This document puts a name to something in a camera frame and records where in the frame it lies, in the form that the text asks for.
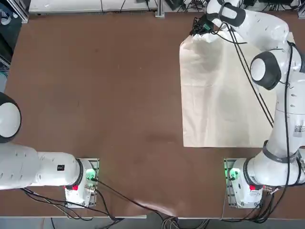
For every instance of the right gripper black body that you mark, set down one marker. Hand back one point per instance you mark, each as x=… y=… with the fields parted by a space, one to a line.
x=206 y=23

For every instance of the cream tablecloth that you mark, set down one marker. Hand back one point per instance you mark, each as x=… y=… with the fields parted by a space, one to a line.
x=214 y=107

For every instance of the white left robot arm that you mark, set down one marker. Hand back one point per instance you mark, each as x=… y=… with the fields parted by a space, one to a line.
x=47 y=169

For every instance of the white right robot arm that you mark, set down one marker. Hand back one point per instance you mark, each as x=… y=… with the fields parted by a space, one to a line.
x=286 y=107

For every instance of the long white panel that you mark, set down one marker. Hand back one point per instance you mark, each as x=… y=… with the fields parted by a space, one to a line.
x=71 y=7

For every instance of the aluminium profile post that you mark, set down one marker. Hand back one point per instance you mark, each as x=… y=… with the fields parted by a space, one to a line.
x=160 y=9

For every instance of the aluminium corner bracket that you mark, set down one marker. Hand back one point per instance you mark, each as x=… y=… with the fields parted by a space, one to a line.
x=302 y=14

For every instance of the aluminium frame rail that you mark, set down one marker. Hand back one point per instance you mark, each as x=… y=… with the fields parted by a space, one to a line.
x=22 y=12

